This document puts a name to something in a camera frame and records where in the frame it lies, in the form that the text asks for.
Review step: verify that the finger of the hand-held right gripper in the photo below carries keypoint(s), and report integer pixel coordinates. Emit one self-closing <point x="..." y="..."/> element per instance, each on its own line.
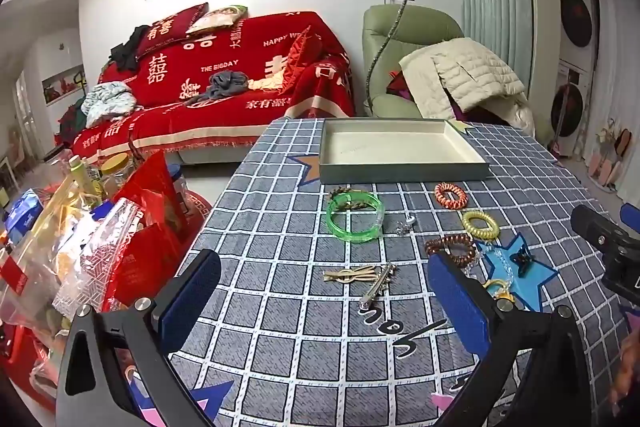
<point x="597" y="227"/>
<point x="631" y="214"/>

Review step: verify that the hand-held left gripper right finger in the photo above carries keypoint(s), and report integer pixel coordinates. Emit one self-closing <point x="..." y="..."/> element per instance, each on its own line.
<point x="457" y="302"/>

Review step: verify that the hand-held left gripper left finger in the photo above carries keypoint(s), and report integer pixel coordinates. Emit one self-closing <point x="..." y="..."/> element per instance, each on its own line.
<point x="192" y="297"/>

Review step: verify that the black claw clip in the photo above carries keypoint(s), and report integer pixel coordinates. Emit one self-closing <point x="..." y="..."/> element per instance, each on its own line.
<point x="522" y="261"/>

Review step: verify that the gold hair clip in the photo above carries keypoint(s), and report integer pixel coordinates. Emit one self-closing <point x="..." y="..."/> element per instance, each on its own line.
<point x="345" y="276"/>

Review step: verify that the green translucent bangle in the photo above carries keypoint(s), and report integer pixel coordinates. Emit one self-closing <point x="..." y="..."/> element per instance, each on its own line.
<point x="332" y="218"/>

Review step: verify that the white shallow tray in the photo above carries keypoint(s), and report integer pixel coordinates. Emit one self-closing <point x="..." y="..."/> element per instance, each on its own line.
<point x="390" y="147"/>

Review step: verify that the person's right forearm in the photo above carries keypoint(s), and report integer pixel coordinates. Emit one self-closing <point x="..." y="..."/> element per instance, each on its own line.
<point x="631" y="362"/>

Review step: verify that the pile of slippers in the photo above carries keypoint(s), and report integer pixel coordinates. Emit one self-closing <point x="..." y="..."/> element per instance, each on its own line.
<point x="612" y="152"/>

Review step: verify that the silver hair clip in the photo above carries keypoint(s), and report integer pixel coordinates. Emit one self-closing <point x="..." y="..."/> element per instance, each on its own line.
<point x="375" y="289"/>

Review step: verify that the dark blue star sticker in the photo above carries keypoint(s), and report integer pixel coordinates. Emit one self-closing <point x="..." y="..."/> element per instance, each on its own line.
<point x="210" y="394"/>

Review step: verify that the pink star sticker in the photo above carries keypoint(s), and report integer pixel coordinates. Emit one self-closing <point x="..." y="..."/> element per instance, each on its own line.
<point x="442" y="401"/>

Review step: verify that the silver foil bag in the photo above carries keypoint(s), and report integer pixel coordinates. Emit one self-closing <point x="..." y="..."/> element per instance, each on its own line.
<point x="95" y="257"/>

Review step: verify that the blue lid jar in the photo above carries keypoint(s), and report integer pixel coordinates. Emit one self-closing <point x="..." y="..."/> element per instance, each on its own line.
<point x="177" y="187"/>

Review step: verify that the white washing machine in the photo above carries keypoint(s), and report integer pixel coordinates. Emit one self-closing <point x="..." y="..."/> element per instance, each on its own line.
<point x="567" y="107"/>

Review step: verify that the grey sofa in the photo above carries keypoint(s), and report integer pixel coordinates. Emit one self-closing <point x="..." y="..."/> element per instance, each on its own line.
<point x="215" y="155"/>

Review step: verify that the yellow lid jar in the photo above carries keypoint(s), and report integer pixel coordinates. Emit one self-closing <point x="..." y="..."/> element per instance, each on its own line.
<point x="116" y="172"/>

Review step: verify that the white sheer curtain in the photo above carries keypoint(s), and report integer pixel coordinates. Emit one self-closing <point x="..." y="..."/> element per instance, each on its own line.
<point x="620" y="57"/>

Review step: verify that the yellow bottle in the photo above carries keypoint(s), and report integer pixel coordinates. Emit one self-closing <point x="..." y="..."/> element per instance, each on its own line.
<point x="82" y="174"/>

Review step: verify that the pale green star sticker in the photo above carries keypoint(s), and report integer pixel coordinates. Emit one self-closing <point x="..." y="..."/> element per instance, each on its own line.
<point x="461" y="126"/>

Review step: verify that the orange star sticker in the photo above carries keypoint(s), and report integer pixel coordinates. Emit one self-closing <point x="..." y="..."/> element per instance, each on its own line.
<point x="307" y="167"/>

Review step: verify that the red sofa with cover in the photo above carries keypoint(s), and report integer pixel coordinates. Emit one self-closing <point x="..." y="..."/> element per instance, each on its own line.
<point x="225" y="117"/>

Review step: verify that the blue packet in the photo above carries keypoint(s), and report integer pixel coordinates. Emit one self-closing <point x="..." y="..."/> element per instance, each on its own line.
<point x="24" y="214"/>

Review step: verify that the white down jacket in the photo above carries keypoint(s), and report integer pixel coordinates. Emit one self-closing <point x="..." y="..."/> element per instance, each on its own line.
<point x="475" y="67"/>

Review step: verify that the white dryer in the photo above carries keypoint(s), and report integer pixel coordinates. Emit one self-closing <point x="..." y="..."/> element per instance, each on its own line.
<point x="575" y="17"/>

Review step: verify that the white patterned clothing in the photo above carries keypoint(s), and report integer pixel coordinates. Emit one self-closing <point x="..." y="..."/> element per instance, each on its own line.
<point x="107" y="102"/>

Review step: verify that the grey clothing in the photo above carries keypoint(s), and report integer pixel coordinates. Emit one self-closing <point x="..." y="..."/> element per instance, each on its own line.
<point x="225" y="84"/>

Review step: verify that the red and purple clothing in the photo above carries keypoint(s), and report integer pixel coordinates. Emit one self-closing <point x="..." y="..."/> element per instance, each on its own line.
<point x="400" y="84"/>

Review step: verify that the black clothing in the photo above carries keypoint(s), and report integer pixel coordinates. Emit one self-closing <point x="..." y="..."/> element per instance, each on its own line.
<point x="127" y="49"/>

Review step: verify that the small red cushion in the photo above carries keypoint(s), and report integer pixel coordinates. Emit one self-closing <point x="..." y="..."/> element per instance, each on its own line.
<point x="300" y="54"/>

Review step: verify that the large red cushion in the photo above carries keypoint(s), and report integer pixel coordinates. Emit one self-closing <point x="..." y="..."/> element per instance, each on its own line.
<point x="170" y="29"/>

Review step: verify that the gooseneck phone holder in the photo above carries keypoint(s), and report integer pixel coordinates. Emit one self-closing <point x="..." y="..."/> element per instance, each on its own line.
<point x="385" y="42"/>

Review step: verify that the green armchair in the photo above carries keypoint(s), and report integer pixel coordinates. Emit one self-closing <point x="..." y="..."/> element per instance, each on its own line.
<point x="415" y="24"/>

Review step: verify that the photo print pillow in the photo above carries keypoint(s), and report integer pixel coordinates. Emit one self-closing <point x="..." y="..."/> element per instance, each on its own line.
<point x="217" y="18"/>

